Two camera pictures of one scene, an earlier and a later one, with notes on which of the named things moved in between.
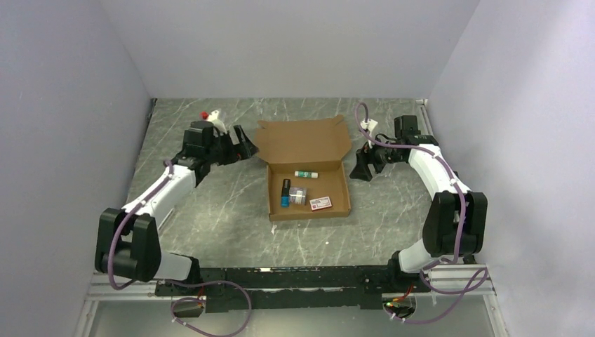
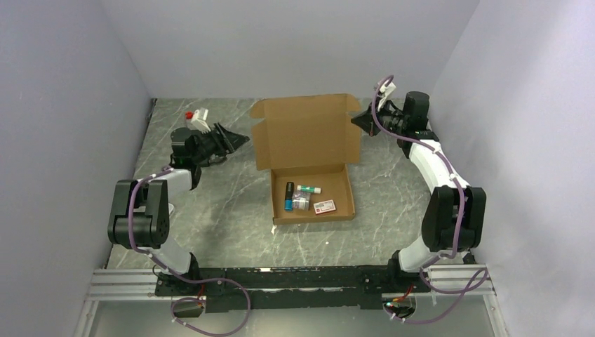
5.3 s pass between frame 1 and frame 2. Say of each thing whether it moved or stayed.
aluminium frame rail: stayed
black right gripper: moved
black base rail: stayed
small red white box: moved
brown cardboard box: moved
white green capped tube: moved
